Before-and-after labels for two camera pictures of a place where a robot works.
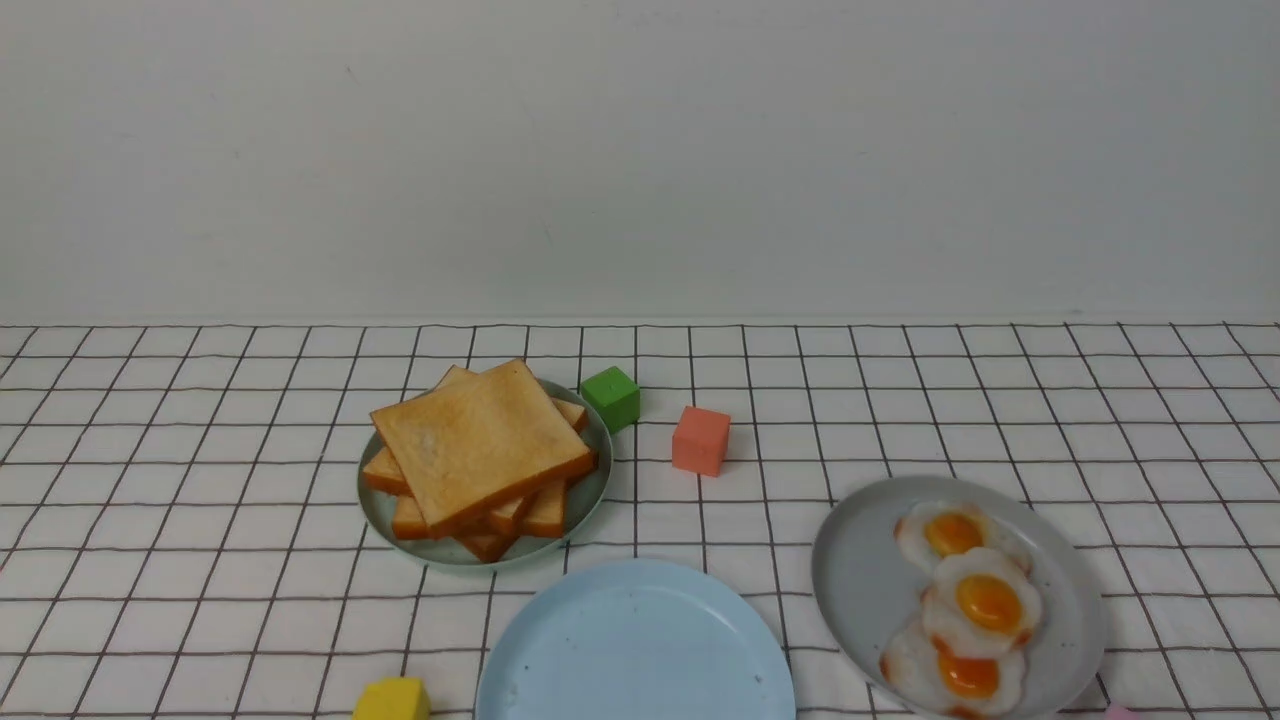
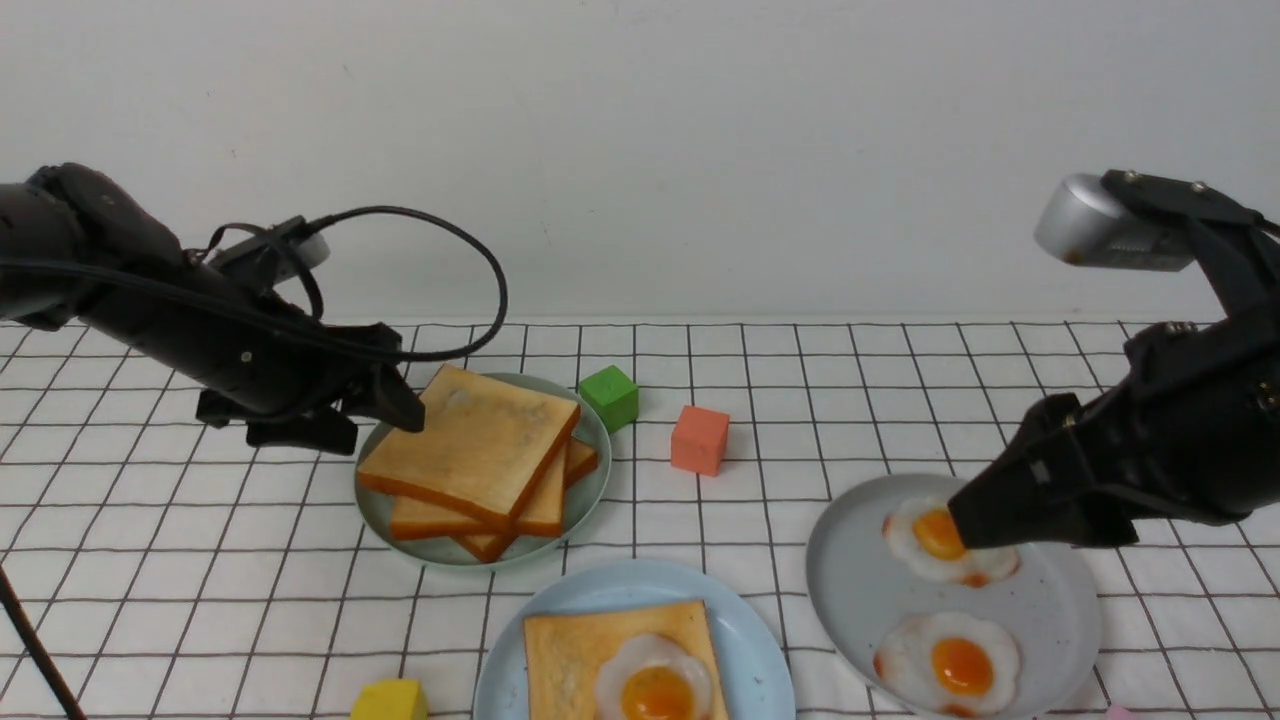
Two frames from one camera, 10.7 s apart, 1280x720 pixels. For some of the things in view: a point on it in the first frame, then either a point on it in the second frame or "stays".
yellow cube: [393, 698] stays
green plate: [377, 497] stays
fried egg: [979, 600] -> [651, 677]
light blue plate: [637, 639] stays
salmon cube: [699, 441] stays
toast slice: [477, 445] -> [564, 652]
